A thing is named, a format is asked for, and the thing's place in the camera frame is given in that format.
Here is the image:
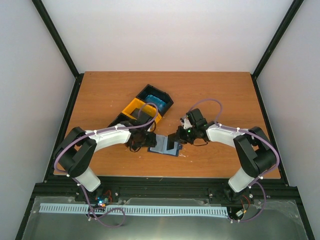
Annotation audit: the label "black bin with blue cards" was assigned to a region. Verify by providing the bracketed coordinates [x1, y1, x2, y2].
[136, 84, 174, 117]

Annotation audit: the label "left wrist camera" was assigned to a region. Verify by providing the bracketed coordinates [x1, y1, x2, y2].
[147, 122, 156, 133]

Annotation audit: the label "left black frame post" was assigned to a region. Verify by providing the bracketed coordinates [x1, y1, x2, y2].
[31, 0, 81, 79]

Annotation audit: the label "right connector wires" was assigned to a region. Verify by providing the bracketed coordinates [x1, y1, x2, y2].
[234, 197, 252, 217]

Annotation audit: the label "black frame post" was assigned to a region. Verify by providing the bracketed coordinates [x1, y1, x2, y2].
[31, 0, 81, 79]
[251, 0, 305, 79]

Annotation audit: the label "black card stack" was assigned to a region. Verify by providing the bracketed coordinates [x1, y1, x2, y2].
[130, 108, 148, 120]

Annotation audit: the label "black bin with red cards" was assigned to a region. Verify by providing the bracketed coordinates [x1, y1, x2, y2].
[107, 113, 132, 128]

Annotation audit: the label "blue leather card holder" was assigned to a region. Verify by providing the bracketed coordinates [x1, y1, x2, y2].
[147, 134, 183, 157]

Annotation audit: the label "yellow middle bin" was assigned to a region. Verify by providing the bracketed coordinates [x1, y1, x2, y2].
[121, 97, 156, 120]

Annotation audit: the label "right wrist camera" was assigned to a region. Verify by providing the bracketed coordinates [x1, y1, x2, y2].
[180, 116, 192, 130]

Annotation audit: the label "right black frame post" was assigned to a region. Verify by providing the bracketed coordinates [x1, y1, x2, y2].
[251, 0, 305, 79]

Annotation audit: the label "light blue cable duct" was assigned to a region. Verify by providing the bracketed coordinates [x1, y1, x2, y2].
[39, 203, 228, 218]

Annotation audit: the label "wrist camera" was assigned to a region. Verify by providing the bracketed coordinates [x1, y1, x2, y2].
[180, 116, 192, 130]
[147, 122, 156, 133]

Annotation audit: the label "blue card stack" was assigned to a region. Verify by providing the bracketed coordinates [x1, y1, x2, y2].
[144, 94, 167, 111]

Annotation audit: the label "black credit card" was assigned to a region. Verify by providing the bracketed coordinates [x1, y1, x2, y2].
[166, 133, 175, 151]

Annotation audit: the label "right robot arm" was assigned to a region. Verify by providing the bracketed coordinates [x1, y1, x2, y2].
[167, 108, 280, 193]

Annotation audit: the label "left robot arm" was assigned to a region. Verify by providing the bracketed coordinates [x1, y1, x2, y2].
[53, 114, 157, 202]

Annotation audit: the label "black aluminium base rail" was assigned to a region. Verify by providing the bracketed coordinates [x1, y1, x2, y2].
[32, 174, 301, 207]

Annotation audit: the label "left controller board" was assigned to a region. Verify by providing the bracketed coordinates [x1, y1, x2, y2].
[95, 190, 113, 207]

